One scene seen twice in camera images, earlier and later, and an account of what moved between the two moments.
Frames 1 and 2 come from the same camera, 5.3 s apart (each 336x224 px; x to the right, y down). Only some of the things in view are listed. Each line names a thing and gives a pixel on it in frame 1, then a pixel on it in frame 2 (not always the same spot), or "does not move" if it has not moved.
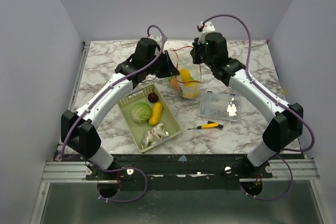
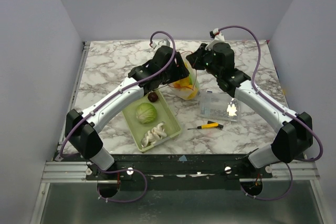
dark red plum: (152, 97) does not move
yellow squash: (156, 116) → (183, 83)
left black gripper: (169, 70) → (180, 71)
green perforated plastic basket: (138, 129) does not move
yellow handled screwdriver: (210, 125) does not move
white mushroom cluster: (156, 134) does not move
